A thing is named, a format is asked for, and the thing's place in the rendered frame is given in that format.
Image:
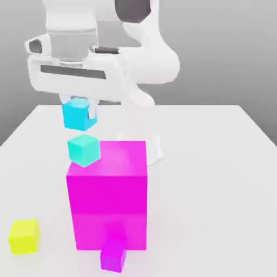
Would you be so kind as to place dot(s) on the small yellow cube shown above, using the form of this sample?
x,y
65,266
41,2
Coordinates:
x,y
24,237

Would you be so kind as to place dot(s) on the small turquoise cube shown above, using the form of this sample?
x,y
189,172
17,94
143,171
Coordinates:
x,y
83,150

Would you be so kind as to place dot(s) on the large magenta box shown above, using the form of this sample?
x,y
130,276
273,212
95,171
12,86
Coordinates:
x,y
108,194

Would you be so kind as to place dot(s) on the small purple cube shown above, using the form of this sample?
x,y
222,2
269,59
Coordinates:
x,y
113,256

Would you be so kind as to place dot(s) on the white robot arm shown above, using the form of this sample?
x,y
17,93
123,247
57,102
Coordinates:
x,y
151,65

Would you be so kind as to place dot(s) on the small cyan cube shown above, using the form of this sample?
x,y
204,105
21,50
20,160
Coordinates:
x,y
75,116

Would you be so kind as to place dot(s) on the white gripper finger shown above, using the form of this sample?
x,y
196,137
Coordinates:
x,y
93,110
64,98

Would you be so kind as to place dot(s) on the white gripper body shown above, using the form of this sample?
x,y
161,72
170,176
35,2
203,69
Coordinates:
x,y
71,85

